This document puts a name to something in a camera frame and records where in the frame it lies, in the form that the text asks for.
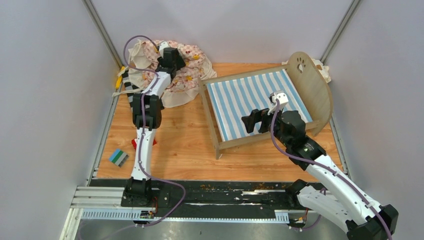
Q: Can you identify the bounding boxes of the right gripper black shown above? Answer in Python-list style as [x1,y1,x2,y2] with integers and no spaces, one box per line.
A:
[241,103,291,148]

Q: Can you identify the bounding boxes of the pink checkered duck cushion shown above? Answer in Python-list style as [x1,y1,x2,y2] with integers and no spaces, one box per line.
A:
[116,39,217,108]

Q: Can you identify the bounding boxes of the wooden pet bed striped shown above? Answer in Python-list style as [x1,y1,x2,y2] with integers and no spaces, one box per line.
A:
[198,51,334,159]

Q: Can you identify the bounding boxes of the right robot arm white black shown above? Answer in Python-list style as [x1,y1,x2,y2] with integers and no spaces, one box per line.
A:
[241,108,399,240]

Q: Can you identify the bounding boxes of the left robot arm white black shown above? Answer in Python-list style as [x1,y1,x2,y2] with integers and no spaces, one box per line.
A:
[121,47,185,207]

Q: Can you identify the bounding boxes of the black grey chessboard box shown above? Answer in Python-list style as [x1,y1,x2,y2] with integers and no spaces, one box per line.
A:
[121,70,142,111]

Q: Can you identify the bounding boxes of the cream pillow brown spots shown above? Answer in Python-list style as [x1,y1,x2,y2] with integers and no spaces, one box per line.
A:
[284,58,332,84]

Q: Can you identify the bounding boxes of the red white window brick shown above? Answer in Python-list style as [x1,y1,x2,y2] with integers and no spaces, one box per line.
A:
[131,138,158,151]

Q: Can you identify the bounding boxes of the blue green grey block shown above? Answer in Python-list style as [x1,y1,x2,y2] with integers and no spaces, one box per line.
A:
[108,148,129,168]

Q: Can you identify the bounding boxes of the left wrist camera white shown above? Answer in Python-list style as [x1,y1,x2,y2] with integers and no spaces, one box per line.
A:
[158,41,170,53]

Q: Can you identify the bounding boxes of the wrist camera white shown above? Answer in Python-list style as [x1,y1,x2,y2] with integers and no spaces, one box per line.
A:
[267,90,289,115]
[158,41,170,53]

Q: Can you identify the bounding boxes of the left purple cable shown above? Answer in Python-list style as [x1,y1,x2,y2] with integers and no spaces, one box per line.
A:
[123,35,187,228]

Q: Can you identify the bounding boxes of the purple cable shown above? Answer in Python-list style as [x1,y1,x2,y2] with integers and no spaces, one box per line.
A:
[123,35,187,228]
[269,99,393,240]

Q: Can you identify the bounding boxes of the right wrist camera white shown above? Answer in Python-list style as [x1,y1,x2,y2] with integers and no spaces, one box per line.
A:
[267,90,289,115]

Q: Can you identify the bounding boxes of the yellow clip on frame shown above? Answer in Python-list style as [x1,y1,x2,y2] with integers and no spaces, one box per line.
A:
[115,66,127,90]

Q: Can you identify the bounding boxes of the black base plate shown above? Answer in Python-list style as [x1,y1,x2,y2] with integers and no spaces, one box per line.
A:
[90,178,329,220]

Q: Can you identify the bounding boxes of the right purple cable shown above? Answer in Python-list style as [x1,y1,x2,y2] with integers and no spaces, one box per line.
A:
[269,99,393,240]

